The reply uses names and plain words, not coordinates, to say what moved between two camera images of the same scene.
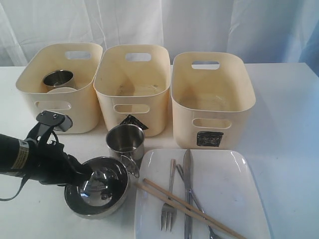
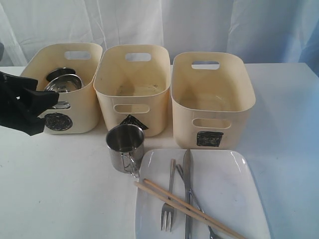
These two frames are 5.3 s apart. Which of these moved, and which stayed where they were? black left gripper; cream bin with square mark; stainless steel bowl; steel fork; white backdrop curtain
Moved: black left gripper; stainless steel bowl
Stayed: steel fork; cream bin with square mark; white backdrop curtain
